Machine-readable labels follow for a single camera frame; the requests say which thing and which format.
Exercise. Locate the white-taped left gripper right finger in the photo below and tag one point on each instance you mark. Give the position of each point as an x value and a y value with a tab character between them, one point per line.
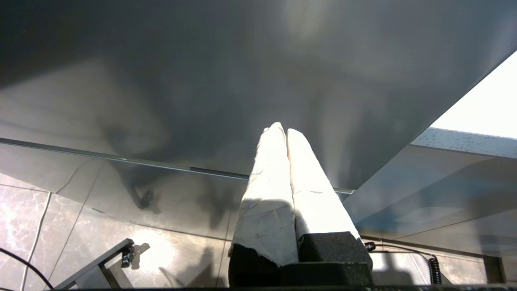
319	210

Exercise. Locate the grey under-counter cabinet front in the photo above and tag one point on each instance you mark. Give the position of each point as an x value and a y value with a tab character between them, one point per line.
424	190

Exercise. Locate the black metal frame bar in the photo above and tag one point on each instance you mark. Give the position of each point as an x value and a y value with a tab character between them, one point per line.
97	260

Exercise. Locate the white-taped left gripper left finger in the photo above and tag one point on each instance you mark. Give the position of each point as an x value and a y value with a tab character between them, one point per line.
264	210

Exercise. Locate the grey tall cabinet door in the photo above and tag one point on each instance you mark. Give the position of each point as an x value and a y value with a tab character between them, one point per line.
202	60

